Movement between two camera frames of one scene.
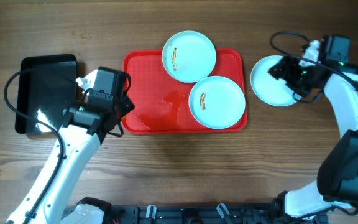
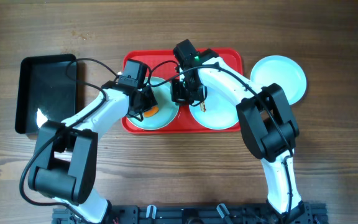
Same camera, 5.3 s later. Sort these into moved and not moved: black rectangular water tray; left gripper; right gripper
Moved: right gripper; left gripper
Not moved: black rectangular water tray
